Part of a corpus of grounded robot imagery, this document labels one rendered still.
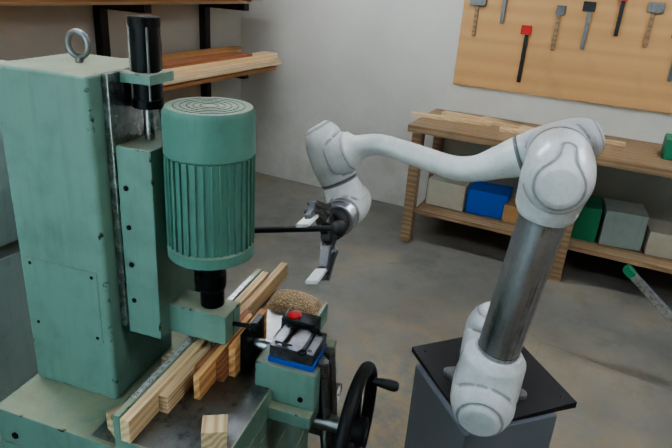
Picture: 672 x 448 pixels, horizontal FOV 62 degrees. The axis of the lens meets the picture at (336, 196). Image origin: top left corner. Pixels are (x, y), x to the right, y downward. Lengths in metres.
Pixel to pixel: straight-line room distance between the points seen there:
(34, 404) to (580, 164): 1.24
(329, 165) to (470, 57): 2.88
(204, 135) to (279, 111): 3.97
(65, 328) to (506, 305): 0.97
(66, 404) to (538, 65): 3.53
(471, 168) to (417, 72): 3.03
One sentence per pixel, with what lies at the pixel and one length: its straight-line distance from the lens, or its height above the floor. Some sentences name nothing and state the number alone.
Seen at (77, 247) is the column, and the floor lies 1.17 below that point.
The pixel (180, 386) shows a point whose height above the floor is 0.93.
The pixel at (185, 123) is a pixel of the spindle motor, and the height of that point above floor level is 1.45.
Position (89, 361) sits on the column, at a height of 0.89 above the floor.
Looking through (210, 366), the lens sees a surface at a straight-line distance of 1.23.
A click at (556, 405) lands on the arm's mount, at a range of 1.82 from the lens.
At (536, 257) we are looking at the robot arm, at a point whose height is 1.18.
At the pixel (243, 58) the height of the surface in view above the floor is 1.12.
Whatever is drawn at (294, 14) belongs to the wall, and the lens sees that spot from 4.81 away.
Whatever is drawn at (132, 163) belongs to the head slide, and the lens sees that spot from 1.14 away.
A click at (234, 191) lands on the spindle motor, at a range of 1.08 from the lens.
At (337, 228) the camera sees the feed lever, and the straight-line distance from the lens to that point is 1.20.
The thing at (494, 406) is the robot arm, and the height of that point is 0.81.
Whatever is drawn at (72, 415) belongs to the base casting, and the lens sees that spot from 1.41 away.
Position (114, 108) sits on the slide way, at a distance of 1.15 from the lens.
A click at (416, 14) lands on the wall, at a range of 4.37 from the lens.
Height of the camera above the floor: 1.71
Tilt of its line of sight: 21 degrees down
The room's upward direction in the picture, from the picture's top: 4 degrees clockwise
